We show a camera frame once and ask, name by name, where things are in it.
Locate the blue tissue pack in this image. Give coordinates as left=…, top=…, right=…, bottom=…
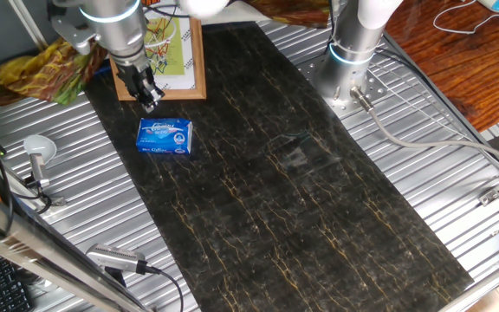
left=135, top=117, right=194, bottom=156

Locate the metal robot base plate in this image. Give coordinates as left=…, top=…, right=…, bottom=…
left=296, top=55, right=390, bottom=121

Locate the crumpled yellow green wrapper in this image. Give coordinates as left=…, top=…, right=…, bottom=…
left=0, top=36, right=108, bottom=107

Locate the brown wooden table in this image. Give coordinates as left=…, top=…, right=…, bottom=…
left=383, top=0, right=499, bottom=133

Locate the white plastic ladle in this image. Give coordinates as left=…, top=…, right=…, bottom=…
left=23, top=134, right=58, bottom=187

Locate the thin white cable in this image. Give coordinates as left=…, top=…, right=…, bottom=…
left=431, top=0, right=499, bottom=36

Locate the black camera cable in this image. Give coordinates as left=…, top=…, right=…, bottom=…
left=145, top=264, right=185, bottom=312

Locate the metal clamp bracket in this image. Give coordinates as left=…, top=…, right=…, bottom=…
left=23, top=175, right=68, bottom=208

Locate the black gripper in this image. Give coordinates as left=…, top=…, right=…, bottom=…
left=115, top=57, right=166, bottom=114

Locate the aluminium frame bar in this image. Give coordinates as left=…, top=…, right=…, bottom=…
left=0, top=179, right=152, bottom=312

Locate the grey cable with metal connector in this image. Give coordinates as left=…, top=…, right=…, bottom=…
left=349, top=85, right=499, bottom=172

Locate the white toy basketball hoop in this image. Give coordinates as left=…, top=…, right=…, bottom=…
left=144, top=16, right=180, bottom=75

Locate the dark marble pattern mat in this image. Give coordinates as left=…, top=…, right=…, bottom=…
left=83, top=21, right=475, bottom=312

